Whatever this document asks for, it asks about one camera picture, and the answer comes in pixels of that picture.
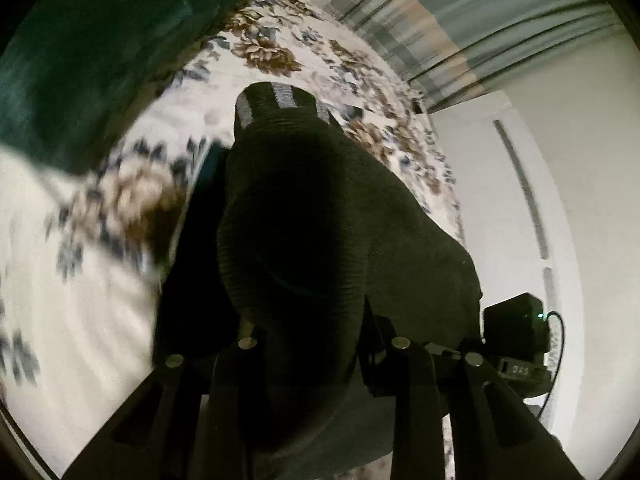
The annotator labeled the floral bed blanket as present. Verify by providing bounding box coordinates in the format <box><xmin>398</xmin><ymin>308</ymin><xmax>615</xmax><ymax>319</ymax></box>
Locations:
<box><xmin>1</xmin><ymin>0</ymin><xmax>461</xmax><ymax>479</ymax></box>

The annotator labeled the white bed footboard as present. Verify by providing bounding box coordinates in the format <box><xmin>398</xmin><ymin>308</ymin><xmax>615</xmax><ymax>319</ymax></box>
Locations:
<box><xmin>431</xmin><ymin>91</ymin><xmax>585</xmax><ymax>444</ymax></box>

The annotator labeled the dark striped sweater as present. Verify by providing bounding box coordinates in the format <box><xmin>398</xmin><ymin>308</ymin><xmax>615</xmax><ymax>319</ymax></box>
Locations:
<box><xmin>209</xmin><ymin>82</ymin><xmax>481</xmax><ymax>479</ymax></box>

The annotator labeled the striped teal beige curtain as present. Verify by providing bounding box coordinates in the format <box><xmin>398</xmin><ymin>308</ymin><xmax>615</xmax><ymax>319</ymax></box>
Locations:
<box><xmin>326</xmin><ymin>0</ymin><xmax>623</xmax><ymax>110</ymax></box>

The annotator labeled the dark green pillow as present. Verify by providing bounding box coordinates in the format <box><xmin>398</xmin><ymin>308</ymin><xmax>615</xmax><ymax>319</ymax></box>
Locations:
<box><xmin>1</xmin><ymin>0</ymin><xmax>243</xmax><ymax>174</ymax></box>

